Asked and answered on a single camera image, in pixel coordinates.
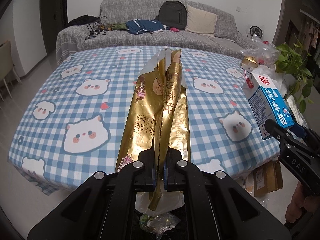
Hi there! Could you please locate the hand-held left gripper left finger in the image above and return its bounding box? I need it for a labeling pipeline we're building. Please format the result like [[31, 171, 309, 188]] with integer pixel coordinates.
[[27, 148, 160, 240]]

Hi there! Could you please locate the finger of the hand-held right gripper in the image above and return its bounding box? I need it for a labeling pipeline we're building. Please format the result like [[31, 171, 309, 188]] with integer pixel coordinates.
[[264, 119, 320, 195], [290, 123, 320, 159]]

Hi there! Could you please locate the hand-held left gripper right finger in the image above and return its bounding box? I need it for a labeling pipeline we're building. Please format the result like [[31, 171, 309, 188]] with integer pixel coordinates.
[[164, 148, 292, 240]]

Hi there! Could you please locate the blue and white milk carton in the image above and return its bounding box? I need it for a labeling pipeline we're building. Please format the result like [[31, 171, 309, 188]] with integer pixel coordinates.
[[241, 69, 295, 140]]

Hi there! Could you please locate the bin with black liner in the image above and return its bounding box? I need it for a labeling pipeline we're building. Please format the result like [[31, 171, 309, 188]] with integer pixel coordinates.
[[135, 192, 187, 240]]

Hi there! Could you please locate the gold tissue wrapper bag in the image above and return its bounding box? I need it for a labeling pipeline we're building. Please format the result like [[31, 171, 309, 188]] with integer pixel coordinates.
[[114, 47, 192, 217]]

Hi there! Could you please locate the person's right hand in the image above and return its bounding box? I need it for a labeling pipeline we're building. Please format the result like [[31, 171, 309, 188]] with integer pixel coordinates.
[[286, 180, 318, 227]]

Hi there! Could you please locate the silver foil packet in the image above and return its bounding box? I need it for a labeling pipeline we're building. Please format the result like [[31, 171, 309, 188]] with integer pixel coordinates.
[[286, 95, 304, 125]]

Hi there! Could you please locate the cardboard box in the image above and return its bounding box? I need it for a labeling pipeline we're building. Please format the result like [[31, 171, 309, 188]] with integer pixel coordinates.
[[252, 160, 284, 197]]

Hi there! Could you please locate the green potted plant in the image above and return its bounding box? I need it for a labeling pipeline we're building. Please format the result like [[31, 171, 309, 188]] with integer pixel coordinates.
[[275, 34, 314, 114]]

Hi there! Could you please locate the small gold and white box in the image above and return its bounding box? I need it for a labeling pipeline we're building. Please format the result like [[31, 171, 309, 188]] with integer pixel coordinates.
[[241, 56, 258, 73]]

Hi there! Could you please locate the crumpled clear plastic bag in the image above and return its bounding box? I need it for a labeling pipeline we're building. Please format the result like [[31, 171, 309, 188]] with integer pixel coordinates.
[[240, 34, 280, 67]]

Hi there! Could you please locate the dark wooden cabinet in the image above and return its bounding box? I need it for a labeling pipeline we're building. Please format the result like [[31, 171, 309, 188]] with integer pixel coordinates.
[[287, 9, 320, 65]]

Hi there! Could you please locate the small round fan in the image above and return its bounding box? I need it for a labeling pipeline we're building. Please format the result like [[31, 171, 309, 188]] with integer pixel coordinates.
[[249, 25, 263, 39]]

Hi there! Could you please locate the blue checked bear tablecloth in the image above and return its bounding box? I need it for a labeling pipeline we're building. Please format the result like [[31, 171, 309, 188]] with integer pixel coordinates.
[[7, 45, 282, 197]]

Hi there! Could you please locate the beige pillow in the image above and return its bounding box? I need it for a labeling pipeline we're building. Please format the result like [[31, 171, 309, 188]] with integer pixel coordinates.
[[185, 4, 218, 33]]

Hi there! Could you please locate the blue jacket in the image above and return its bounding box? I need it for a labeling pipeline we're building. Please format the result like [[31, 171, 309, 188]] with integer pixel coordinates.
[[125, 19, 167, 35]]

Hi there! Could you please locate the olive green cloth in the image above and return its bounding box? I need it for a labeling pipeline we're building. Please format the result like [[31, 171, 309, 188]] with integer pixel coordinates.
[[106, 22, 128, 32]]

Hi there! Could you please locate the dark grey backpack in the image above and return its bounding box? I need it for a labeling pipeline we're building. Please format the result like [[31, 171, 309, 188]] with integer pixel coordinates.
[[159, 1, 188, 30]]

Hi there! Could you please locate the grey sofa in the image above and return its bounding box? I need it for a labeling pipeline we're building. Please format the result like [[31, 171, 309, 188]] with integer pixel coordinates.
[[55, 0, 258, 65]]

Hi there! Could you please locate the black cloth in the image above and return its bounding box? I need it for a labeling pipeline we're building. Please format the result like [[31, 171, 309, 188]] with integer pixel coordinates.
[[68, 15, 100, 27]]

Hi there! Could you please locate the beige chair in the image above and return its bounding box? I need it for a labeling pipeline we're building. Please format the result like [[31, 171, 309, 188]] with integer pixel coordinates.
[[0, 40, 14, 103]]

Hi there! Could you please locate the dark door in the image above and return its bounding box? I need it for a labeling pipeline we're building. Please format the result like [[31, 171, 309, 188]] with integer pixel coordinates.
[[40, 0, 68, 55]]

